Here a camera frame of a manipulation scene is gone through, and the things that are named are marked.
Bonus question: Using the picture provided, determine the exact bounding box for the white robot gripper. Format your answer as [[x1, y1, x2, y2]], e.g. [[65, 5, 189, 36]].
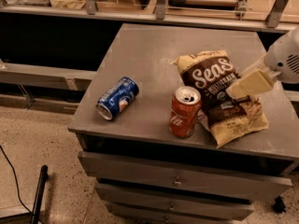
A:
[[226, 27, 299, 99]]

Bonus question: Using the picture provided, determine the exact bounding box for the brown multigrain chip bag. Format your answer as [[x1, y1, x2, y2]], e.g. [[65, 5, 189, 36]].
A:
[[172, 50, 269, 147]]

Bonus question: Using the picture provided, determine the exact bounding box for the red coke can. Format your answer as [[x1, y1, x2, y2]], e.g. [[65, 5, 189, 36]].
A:
[[169, 86, 202, 138]]

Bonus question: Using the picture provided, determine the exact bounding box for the blue pepsi can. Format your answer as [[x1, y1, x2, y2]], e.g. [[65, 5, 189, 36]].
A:
[[96, 77, 139, 120]]

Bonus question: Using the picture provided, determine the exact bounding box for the top grey drawer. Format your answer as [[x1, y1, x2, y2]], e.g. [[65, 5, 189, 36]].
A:
[[78, 151, 292, 202]]

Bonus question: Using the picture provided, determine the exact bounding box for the grey drawer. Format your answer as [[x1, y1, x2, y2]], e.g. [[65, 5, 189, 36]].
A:
[[106, 203, 240, 224], [78, 151, 292, 202], [95, 183, 254, 221]]

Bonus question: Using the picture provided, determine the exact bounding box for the black caster wheel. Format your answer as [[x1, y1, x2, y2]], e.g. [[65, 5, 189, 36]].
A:
[[273, 196, 286, 214]]

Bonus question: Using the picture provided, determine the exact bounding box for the middle grey drawer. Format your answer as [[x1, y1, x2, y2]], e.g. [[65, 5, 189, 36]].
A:
[[95, 183, 254, 221]]

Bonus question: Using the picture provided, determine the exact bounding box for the grey drawer cabinet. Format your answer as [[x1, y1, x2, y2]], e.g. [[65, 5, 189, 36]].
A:
[[69, 24, 298, 224]]

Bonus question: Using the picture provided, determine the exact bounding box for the bottom grey drawer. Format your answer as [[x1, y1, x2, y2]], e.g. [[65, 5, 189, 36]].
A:
[[106, 203, 240, 224]]

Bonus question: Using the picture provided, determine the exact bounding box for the black stand leg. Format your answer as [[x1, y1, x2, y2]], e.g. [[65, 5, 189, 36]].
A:
[[30, 165, 49, 224]]

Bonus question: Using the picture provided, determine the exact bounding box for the grey metal shelf rail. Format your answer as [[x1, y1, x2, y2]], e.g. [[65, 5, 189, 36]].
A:
[[0, 6, 298, 34]]

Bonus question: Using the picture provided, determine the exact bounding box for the grey metal bracket right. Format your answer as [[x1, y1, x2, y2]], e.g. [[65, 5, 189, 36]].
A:
[[265, 0, 289, 28]]

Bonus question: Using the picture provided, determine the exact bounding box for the grey metal bracket middle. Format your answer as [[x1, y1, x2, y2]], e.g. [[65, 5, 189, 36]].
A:
[[156, 0, 166, 20]]

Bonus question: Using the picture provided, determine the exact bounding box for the black floor cable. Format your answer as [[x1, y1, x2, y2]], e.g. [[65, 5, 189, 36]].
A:
[[0, 145, 45, 224]]

